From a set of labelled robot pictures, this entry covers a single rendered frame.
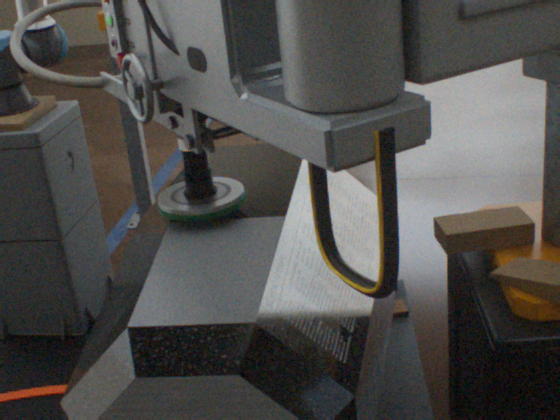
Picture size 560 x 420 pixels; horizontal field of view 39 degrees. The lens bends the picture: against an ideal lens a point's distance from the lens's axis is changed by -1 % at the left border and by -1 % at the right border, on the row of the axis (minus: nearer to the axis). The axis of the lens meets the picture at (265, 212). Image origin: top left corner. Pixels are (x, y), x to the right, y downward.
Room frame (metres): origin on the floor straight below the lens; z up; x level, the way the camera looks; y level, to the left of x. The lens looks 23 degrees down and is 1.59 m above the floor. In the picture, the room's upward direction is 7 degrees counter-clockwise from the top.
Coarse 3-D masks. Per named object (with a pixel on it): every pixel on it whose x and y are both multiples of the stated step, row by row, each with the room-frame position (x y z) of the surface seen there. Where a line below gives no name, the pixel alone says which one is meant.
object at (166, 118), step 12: (108, 84) 2.12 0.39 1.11; (120, 84) 2.03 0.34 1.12; (120, 96) 2.05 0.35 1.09; (144, 108) 1.89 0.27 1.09; (156, 120) 1.83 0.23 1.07; (168, 120) 1.73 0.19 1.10; (180, 120) 1.69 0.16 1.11; (180, 132) 1.70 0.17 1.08; (204, 132) 1.58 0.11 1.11; (216, 132) 1.60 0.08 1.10; (228, 132) 1.61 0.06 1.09; (240, 132) 1.63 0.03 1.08; (192, 144) 1.57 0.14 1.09; (204, 144) 1.58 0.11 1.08
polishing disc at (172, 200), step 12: (216, 180) 1.87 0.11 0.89; (228, 180) 1.86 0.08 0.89; (168, 192) 1.83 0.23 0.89; (180, 192) 1.82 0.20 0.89; (228, 192) 1.78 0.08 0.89; (240, 192) 1.77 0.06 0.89; (168, 204) 1.75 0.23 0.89; (180, 204) 1.74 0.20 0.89; (192, 204) 1.73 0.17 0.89; (204, 204) 1.72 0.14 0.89; (216, 204) 1.71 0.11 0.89; (228, 204) 1.72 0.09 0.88
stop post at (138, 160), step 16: (112, 64) 3.73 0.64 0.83; (128, 112) 3.73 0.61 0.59; (128, 128) 3.73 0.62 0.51; (128, 144) 3.73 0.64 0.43; (144, 144) 3.78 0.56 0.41; (128, 160) 3.74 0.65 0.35; (144, 160) 3.73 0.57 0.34; (144, 176) 3.73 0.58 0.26; (144, 192) 3.73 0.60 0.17; (144, 208) 3.73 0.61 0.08; (128, 224) 3.72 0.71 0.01
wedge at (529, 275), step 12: (516, 264) 1.42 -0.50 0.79; (528, 264) 1.41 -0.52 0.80; (540, 264) 1.39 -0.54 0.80; (552, 264) 1.38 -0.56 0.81; (492, 276) 1.40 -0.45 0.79; (504, 276) 1.38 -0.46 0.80; (516, 276) 1.36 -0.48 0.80; (528, 276) 1.35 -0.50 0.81; (540, 276) 1.33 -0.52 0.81; (552, 276) 1.32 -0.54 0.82; (528, 288) 1.33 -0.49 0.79; (540, 288) 1.30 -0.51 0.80; (552, 288) 1.28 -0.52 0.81; (552, 300) 1.28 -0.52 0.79
